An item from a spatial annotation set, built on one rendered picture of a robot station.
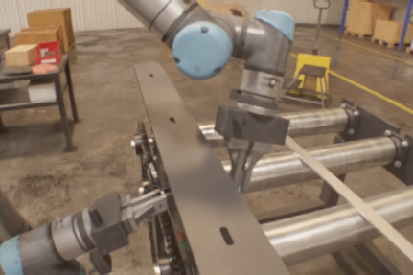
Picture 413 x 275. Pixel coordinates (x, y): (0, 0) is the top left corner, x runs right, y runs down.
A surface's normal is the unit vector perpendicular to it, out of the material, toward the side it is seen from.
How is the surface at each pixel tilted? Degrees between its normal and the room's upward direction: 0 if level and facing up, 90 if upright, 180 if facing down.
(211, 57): 90
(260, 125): 76
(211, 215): 0
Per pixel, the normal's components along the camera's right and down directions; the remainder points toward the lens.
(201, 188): 0.02, -0.88
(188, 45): -0.14, 0.47
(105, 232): 0.28, 0.22
